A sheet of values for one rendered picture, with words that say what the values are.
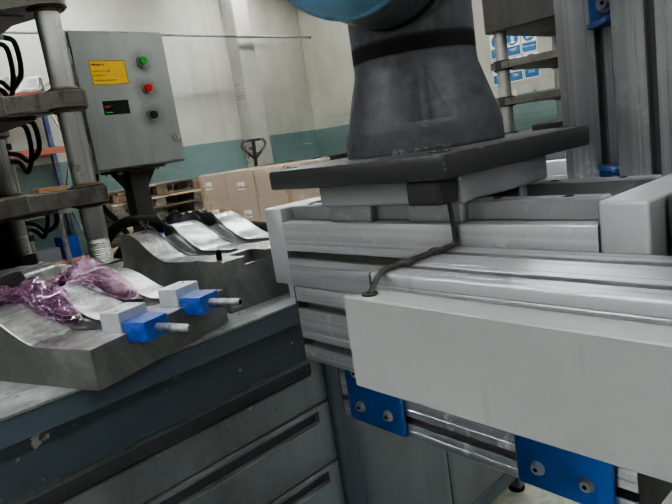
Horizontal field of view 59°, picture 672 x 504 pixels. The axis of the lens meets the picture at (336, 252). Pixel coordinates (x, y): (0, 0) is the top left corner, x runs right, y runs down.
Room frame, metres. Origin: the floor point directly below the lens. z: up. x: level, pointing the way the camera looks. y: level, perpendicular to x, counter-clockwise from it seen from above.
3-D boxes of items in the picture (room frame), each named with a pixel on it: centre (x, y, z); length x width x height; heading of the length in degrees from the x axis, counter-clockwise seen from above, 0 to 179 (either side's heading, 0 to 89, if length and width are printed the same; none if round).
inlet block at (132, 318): (0.76, 0.26, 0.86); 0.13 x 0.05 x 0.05; 61
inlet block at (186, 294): (0.85, 0.20, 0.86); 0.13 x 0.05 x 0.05; 61
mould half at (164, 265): (1.24, 0.27, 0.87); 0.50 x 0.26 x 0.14; 43
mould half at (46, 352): (0.93, 0.47, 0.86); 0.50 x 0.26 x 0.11; 61
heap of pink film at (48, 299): (0.93, 0.46, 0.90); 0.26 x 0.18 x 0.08; 61
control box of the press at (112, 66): (1.89, 0.60, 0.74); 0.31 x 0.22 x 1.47; 133
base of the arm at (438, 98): (0.58, -0.10, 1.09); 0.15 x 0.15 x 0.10
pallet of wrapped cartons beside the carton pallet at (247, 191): (5.54, 0.56, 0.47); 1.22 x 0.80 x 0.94; 47
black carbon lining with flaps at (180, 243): (1.22, 0.26, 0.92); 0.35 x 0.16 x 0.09; 43
